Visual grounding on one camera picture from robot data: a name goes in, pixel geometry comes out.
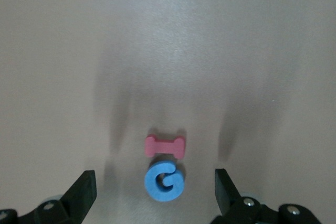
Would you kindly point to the red foam letter I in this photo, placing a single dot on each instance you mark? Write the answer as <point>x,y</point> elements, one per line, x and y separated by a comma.
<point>164,146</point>

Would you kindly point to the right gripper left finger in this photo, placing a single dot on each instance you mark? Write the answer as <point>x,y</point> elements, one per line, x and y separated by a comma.
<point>78,197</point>

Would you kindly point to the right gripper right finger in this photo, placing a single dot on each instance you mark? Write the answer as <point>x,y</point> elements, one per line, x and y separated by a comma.
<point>228,200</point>

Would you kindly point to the brown table cover sheet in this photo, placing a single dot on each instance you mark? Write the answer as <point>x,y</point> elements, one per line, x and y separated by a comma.
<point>78,37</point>

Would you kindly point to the blue foam capital letter G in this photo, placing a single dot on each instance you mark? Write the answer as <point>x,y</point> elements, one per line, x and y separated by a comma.
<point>151,182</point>

